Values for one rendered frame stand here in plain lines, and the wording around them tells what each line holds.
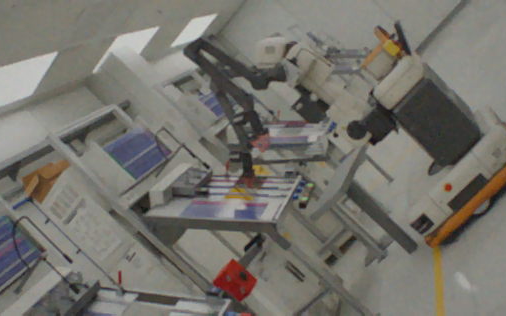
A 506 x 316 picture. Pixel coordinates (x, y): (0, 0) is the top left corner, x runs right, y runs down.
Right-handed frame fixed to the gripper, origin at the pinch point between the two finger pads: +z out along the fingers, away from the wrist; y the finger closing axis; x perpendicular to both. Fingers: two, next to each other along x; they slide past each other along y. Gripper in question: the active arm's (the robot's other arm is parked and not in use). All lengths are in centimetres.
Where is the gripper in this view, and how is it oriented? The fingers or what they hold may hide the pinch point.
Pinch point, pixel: (249, 186)
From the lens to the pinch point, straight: 338.5
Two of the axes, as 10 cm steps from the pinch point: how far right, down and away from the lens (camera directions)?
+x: 9.7, 0.1, -2.6
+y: -2.5, 3.0, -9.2
